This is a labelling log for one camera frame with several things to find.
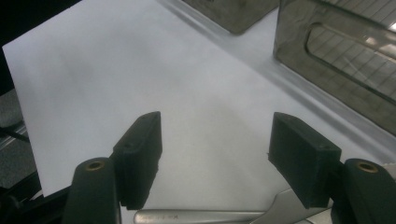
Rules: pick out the aluminium floor rail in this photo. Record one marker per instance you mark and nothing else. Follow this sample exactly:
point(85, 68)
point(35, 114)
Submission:
point(12, 138)

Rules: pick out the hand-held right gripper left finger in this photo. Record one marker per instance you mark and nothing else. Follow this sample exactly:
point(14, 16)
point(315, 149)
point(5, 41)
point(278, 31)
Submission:
point(140, 155)

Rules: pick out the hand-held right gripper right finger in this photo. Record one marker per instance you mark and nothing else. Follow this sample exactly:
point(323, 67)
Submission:
point(302, 158)

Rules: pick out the clear grey plastic bin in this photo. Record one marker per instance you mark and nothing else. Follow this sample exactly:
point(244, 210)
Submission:
point(292, 53)
point(230, 15)

